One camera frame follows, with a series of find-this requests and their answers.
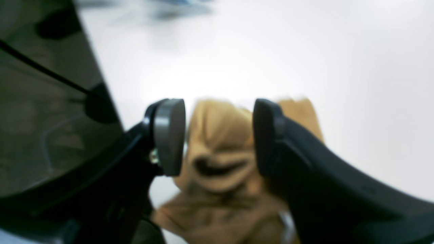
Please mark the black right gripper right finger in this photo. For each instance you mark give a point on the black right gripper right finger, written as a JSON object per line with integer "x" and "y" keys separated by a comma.
{"x": 330, "y": 200}

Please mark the brown t-shirt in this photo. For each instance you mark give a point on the brown t-shirt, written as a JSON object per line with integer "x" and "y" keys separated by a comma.
{"x": 223, "y": 199}

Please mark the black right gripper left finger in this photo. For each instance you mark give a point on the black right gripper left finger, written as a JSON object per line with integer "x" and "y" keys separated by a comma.
{"x": 103, "y": 200}

